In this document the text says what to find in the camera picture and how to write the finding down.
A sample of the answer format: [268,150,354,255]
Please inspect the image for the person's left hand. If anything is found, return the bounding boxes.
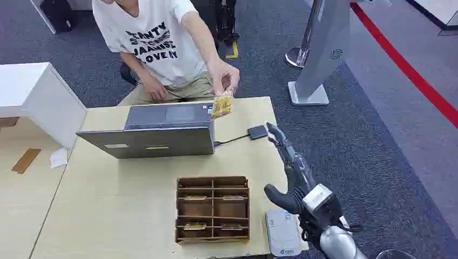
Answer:
[207,60,241,97]

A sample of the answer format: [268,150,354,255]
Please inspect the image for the wooden card box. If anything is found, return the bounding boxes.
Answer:
[174,175,251,246]

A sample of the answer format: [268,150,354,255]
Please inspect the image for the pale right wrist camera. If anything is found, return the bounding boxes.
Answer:
[302,184,334,215]

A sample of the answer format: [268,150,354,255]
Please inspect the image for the person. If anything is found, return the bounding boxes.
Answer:
[92,0,241,107]

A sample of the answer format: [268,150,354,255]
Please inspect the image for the grey kiosk stand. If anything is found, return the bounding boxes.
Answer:
[288,0,353,106]

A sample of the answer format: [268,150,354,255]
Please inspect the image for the clear round glass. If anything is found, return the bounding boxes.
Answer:
[375,249,416,259]

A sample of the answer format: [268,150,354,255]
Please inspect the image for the white cabinet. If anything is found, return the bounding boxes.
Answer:
[0,62,87,149]

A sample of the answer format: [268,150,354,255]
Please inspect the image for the grey laptop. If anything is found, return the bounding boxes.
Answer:
[76,103,215,159]

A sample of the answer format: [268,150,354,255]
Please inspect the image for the chrome stanchion post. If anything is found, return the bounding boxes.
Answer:
[285,0,325,69]

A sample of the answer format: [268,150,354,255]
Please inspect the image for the brown tape strip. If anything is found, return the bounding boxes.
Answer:
[11,148,42,175]

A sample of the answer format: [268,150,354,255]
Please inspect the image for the white flat device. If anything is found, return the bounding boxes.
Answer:
[265,209,302,257]

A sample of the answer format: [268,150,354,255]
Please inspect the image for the black reader cable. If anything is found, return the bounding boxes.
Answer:
[213,134,250,147]

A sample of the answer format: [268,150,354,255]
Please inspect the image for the white paper scrap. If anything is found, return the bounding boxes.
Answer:
[49,147,69,169]

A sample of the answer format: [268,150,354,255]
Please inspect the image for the black card reader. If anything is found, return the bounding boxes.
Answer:
[247,125,269,140]

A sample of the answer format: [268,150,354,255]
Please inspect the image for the black box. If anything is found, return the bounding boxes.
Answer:
[39,0,78,35]

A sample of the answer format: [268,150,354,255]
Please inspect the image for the white table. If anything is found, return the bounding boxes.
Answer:
[406,0,458,31]

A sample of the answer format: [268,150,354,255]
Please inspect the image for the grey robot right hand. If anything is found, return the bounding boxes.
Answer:
[264,122,318,215]

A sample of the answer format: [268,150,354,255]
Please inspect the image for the black stand legs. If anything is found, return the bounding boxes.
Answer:
[214,0,240,45]

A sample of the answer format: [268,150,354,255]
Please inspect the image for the person's right hand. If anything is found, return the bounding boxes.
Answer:
[141,77,168,102]

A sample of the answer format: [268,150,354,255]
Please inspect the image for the black stool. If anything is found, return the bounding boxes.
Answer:
[119,62,138,86]

